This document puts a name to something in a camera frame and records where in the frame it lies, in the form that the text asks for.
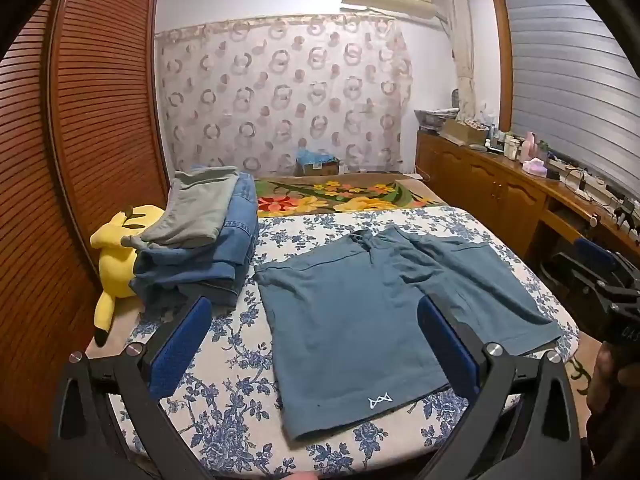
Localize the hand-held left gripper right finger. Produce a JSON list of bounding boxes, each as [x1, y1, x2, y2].
[[416, 294, 583, 480]]

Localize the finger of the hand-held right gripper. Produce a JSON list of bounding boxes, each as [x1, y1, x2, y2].
[[574, 237, 621, 276], [546, 252, 608, 308]]

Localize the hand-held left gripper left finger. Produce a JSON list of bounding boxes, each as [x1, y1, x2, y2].
[[52, 295, 216, 480]]

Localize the blue short pants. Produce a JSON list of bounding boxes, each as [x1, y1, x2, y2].
[[253, 225, 565, 443]]

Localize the folded grey pants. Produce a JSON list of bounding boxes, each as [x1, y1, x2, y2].
[[122, 166, 240, 250]]

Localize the person's right hand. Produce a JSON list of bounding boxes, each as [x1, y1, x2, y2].
[[586, 344, 623, 413]]

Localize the blue floral bedsheet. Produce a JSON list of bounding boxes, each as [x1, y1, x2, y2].
[[85, 205, 581, 478]]

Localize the white power strip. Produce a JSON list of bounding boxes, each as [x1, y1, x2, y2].
[[549, 160, 610, 192]]

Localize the folded denim jeans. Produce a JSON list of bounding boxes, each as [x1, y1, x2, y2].
[[129, 172, 260, 318]]

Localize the yellow plush toy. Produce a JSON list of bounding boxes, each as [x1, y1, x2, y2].
[[90, 203, 166, 347]]

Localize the wooden sideboard cabinet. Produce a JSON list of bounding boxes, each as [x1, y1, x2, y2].
[[415, 130, 640, 273]]

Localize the flat cardboard box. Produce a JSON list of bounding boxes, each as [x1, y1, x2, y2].
[[439, 119, 489, 147]]

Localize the grey window blind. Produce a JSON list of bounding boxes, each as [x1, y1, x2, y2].
[[502, 0, 640, 201]]

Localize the colourful flower blanket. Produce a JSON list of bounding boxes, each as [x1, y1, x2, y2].
[[255, 172, 448, 218]]

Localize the basket of papers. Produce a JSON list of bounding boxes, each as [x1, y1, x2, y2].
[[414, 108, 460, 131]]

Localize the wooden louvered wardrobe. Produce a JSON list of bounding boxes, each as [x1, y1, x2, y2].
[[0, 0, 171, 461]]

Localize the cardboard box with blue bag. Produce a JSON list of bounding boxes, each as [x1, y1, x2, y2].
[[295, 149, 344, 177]]

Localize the beige tied curtain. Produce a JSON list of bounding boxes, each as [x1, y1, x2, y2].
[[446, 0, 477, 117]]

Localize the ring patterned curtain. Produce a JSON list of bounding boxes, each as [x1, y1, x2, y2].
[[155, 14, 414, 179]]

